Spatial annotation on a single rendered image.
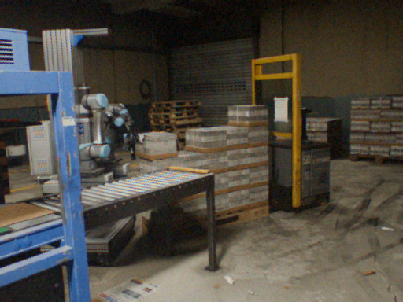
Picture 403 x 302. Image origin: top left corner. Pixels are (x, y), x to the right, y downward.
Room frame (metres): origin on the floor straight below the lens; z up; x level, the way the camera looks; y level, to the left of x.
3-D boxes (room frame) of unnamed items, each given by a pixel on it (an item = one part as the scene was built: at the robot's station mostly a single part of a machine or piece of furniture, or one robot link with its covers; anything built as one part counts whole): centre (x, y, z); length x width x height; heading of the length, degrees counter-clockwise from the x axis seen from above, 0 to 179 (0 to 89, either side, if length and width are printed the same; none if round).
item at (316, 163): (4.95, -1.20, 0.40); 0.69 x 0.55 x 0.80; 33
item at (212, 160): (4.11, 0.08, 0.42); 1.17 x 0.39 x 0.83; 123
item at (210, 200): (3.05, -0.05, 0.34); 0.06 x 0.06 x 0.68; 51
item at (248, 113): (4.51, -0.53, 0.65); 0.39 x 0.30 x 1.29; 33
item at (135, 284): (2.68, 0.57, 0.01); 0.37 x 0.28 x 0.01; 141
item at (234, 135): (4.34, -0.28, 0.95); 0.38 x 0.29 x 0.23; 33
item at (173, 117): (10.90, 0.71, 0.65); 1.33 x 0.94 x 1.30; 145
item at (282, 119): (4.75, -0.91, 1.27); 0.57 x 0.01 x 0.65; 33
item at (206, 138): (4.19, -0.03, 0.95); 0.38 x 0.29 x 0.23; 33
